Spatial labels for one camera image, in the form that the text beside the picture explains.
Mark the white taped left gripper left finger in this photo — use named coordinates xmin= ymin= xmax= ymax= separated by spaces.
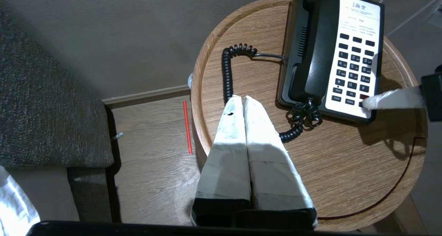
xmin=191 ymin=95 xmax=251 ymax=227

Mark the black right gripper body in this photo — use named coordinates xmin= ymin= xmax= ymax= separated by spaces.
xmin=421 ymin=64 xmax=442 ymax=122

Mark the thin red stick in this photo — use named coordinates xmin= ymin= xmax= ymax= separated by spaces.
xmin=183 ymin=100 xmax=193 ymax=155

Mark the white bed pillow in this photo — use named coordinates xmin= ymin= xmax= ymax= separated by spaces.
xmin=0 ymin=165 xmax=41 ymax=236

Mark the grey upholstered headboard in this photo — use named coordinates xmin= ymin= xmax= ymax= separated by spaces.
xmin=0 ymin=8 xmax=115 ymax=169

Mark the black coiled phone cord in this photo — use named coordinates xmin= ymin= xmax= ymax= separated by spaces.
xmin=221 ymin=43 xmax=323 ymax=143

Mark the black and white desk telephone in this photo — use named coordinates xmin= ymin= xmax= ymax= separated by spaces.
xmin=278 ymin=0 xmax=385 ymax=123

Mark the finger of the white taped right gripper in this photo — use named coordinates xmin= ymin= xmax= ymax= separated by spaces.
xmin=361 ymin=98 xmax=425 ymax=111
xmin=364 ymin=87 xmax=424 ymax=104

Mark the dark grey bed frame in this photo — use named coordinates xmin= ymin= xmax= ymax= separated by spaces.
xmin=67 ymin=166 xmax=115 ymax=223

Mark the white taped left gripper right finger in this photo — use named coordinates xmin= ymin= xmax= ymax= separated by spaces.
xmin=243 ymin=96 xmax=318 ymax=228

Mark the beige mattress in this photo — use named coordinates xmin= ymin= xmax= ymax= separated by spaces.
xmin=7 ymin=166 xmax=80 ymax=223

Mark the black telephone handset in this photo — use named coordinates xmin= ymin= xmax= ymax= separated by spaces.
xmin=288 ymin=0 xmax=340 ymax=105

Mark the round wooden side table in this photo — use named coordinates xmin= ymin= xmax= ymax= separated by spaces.
xmin=190 ymin=0 xmax=429 ymax=232

